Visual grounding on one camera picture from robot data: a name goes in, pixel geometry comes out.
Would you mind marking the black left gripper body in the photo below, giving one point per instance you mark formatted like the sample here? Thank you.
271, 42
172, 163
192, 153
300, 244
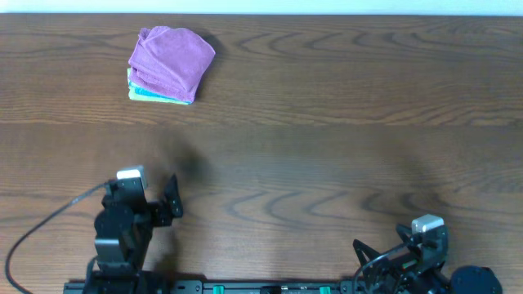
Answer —
149, 216

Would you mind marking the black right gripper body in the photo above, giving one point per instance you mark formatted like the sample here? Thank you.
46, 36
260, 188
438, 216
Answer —
404, 280

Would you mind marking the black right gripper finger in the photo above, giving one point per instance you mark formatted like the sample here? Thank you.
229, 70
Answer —
373, 264
405, 233

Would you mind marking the purple microfiber cloth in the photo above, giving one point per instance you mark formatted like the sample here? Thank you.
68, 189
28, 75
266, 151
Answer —
173, 54

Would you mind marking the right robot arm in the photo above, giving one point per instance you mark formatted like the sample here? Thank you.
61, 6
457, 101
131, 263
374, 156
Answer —
469, 279

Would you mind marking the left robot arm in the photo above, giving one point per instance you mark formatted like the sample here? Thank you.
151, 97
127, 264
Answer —
124, 229

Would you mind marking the folded yellow-green cloth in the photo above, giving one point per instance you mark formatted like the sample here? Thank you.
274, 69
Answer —
146, 87

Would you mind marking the folded purple cloth on stack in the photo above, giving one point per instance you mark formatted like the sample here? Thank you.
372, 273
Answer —
181, 95

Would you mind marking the folded blue cloth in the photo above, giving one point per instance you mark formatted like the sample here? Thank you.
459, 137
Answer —
141, 94

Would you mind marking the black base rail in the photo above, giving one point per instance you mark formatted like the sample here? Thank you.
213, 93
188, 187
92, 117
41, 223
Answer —
199, 287

